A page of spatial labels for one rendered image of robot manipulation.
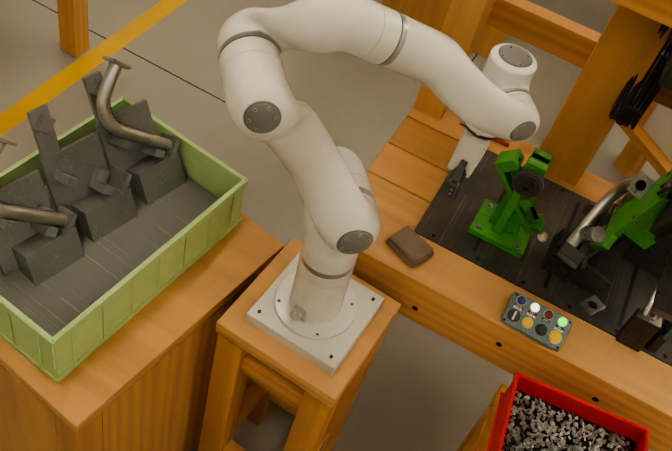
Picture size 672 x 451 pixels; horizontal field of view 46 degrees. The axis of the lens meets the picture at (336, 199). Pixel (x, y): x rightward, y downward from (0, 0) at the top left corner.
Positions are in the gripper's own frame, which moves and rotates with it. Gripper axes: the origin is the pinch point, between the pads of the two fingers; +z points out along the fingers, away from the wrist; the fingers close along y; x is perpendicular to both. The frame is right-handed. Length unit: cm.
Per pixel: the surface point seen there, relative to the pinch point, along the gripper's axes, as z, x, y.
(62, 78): 130, -178, -86
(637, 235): 17, 41, -29
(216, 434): 97, -28, 29
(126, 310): 46, -52, 37
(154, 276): 42, -51, 29
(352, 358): 45.0, -3.4, 19.9
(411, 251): 37.0, -3.6, -9.9
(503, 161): 17.0, 6.0, -31.6
